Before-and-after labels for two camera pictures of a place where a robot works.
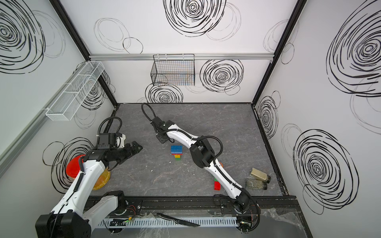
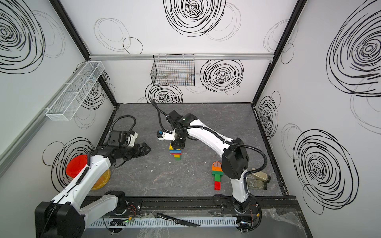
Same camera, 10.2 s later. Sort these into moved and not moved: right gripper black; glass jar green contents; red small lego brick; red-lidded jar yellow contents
Moved: right gripper black
Not moved: glass jar green contents; red-lidded jar yellow contents; red small lego brick
